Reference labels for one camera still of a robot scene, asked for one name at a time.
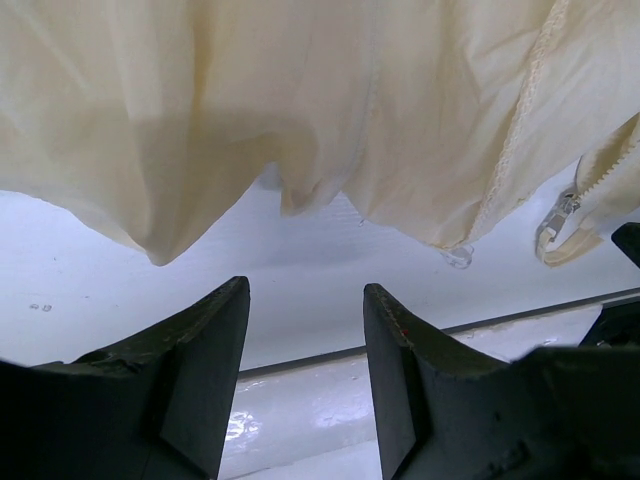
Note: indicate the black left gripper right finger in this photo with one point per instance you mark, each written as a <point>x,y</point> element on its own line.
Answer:
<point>446,411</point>

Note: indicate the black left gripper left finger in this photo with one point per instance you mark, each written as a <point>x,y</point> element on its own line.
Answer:
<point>155,405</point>

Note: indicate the cream yellow jacket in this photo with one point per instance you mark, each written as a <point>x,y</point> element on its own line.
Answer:
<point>148,120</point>

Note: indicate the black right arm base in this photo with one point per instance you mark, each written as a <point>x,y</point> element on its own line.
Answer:
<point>618,325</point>

